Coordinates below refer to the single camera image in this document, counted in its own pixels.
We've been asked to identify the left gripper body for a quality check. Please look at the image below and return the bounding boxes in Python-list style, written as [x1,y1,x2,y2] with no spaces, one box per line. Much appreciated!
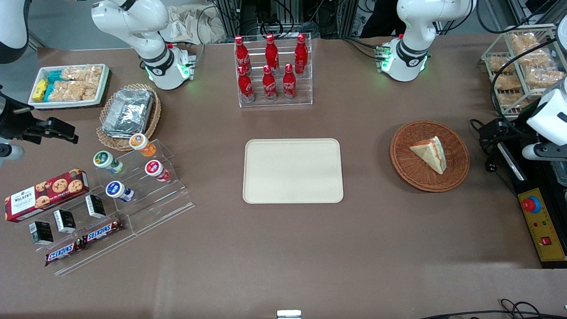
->
[526,91,567,147]

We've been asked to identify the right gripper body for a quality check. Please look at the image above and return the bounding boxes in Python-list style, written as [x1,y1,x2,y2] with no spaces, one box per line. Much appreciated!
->
[0,86,45,144]

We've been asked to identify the triangular sandwich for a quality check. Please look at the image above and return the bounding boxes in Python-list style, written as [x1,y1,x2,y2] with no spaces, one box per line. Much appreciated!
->
[409,136,447,175]

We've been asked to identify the white rectangular snack tray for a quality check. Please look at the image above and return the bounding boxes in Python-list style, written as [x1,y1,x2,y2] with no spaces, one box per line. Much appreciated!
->
[28,64,110,109]

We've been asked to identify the light oval wicker basket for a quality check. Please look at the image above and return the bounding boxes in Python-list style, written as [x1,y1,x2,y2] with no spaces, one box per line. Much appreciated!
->
[96,83,162,152]

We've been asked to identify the round brown wicker basket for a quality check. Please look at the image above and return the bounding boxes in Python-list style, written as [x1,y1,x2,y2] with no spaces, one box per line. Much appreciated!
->
[390,120,470,193]

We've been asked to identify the beige rectangular tray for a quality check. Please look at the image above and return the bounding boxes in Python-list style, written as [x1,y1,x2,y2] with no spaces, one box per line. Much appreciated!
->
[243,138,344,204]

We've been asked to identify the black appliance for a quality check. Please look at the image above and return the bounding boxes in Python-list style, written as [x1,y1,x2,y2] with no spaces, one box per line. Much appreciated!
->
[496,111,567,269]

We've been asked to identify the rice cracker pack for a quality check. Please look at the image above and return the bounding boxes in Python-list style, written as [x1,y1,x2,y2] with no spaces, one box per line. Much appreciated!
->
[509,33,539,52]
[520,48,555,68]
[487,55,511,72]
[48,80,99,102]
[498,93,526,110]
[524,68,566,88]
[61,65,103,83]
[493,73,522,92]

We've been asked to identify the yellow snack pack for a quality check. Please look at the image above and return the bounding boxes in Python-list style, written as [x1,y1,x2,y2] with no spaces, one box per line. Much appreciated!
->
[33,78,49,102]

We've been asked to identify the green lid yogurt bottle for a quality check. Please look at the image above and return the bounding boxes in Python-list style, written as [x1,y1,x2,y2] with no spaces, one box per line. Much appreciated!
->
[93,151,125,175]

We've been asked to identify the clear rectangular container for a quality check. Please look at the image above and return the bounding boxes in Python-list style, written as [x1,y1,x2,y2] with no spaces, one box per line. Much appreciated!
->
[551,159,567,187]

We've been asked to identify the red cookie box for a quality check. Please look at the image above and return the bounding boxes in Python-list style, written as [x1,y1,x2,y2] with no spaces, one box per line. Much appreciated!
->
[4,168,90,223]

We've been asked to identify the aluminium foil container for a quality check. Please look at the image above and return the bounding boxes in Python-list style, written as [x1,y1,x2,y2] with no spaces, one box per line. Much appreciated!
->
[101,88,155,138]

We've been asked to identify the blue lid yogurt bottle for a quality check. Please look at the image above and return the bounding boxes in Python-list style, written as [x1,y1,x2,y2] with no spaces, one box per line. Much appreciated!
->
[105,181,135,203]

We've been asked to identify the small black box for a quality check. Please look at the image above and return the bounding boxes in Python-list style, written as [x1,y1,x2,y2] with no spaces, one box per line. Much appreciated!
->
[29,221,54,246]
[85,194,107,219]
[53,209,77,234]

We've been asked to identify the orange lid yogurt bottle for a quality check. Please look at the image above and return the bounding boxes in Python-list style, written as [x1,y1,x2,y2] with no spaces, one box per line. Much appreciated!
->
[129,133,157,158]

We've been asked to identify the red lid yogurt bottle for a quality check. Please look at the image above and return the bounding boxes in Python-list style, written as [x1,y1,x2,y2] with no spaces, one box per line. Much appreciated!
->
[144,160,171,183]

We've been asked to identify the snickers chocolate bar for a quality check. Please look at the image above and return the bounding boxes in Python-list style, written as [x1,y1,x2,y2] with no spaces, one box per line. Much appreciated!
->
[82,218,124,245]
[44,239,85,267]

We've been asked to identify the yellow control panel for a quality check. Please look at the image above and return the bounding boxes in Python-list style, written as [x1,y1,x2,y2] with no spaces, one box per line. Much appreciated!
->
[518,188,567,262]

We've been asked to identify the clear acrylic stepped stand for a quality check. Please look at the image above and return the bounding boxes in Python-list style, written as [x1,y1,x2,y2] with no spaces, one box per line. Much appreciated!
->
[94,139,195,236]
[16,177,139,276]

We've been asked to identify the crumpled beige cloth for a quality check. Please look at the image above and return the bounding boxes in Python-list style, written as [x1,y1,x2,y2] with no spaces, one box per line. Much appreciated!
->
[159,5,227,45]

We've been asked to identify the red cola bottle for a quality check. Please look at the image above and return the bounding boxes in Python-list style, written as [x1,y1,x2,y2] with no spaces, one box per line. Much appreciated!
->
[265,34,280,74]
[283,64,297,101]
[234,35,251,74]
[262,65,278,101]
[295,34,309,75]
[238,66,256,103]

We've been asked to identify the clear acrylic bottle rack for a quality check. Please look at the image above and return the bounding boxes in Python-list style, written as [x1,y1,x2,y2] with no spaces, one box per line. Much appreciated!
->
[234,32,313,108]

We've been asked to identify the white wire rack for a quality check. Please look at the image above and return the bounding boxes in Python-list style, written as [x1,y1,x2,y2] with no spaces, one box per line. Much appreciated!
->
[481,24,567,118]

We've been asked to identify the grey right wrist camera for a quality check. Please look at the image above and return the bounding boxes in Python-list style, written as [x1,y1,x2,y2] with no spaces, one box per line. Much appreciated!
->
[0,144,25,165]

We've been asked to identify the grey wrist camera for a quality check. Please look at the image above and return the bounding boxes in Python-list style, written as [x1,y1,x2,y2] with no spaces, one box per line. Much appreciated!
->
[522,143,567,161]
[0,144,25,165]

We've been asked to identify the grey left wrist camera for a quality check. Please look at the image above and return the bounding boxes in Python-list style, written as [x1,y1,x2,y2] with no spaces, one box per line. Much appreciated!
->
[522,143,567,161]

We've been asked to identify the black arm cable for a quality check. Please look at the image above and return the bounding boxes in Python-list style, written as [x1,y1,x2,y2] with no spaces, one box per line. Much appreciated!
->
[489,38,567,130]

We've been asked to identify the black arm base cables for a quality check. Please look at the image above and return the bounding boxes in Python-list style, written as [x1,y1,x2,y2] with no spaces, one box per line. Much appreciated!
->
[342,37,382,61]

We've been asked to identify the black looped cable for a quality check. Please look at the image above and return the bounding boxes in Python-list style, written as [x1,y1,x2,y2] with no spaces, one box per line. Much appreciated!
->
[420,299,567,319]

